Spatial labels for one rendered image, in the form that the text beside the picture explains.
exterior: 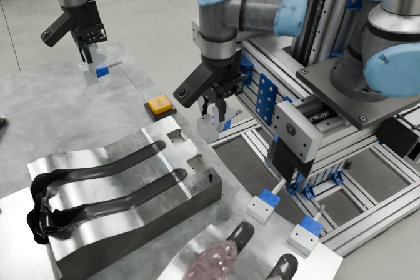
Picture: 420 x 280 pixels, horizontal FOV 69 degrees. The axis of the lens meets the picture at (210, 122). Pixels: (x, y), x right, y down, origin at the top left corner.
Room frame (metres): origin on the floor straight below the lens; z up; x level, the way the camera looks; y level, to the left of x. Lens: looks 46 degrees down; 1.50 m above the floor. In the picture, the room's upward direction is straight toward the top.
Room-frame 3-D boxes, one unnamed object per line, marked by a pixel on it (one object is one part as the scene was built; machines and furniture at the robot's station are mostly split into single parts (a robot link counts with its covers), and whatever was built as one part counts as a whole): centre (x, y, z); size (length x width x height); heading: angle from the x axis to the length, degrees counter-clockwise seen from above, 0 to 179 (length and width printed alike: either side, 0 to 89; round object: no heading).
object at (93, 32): (0.79, 0.35, 1.09); 0.09 x 0.08 x 0.12; 125
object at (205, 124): (0.56, -0.03, 0.93); 0.13 x 0.05 x 0.05; 126
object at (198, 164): (0.45, 0.03, 0.87); 0.05 x 0.05 x 0.04; 33
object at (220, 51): (0.55, -0.01, 1.17); 0.08 x 0.08 x 0.05
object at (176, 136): (0.54, 0.09, 0.87); 0.05 x 0.05 x 0.04; 33
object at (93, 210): (0.38, 0.23, 0.92); 0.35 x 0.16 x 0.09; 123
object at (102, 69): (0.80, 0.34, 0.93); 0.13 x 0.05 x 0.05; 125
